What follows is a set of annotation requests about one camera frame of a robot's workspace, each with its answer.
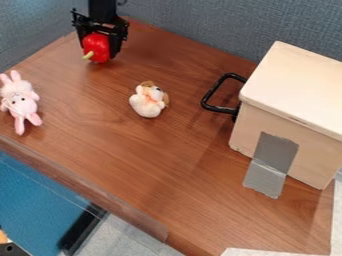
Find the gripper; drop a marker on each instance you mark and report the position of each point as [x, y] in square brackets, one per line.
[101, 24]

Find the red toy pepper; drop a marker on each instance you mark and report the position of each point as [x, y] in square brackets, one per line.
[96, 46]

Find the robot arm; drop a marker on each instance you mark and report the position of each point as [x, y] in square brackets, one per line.
[102, 8]

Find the white and brown plush dog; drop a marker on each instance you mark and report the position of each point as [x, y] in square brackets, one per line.
[148, 100]

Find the pink plush bunny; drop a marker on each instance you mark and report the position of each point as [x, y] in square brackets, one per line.
[19, 100]

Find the drawer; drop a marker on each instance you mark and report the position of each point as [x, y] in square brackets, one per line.
[214, 100]

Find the cabinet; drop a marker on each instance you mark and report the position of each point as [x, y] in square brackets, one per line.
[294, 110]

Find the grey tape strip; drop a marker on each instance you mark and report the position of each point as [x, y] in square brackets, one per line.
[270, 165]

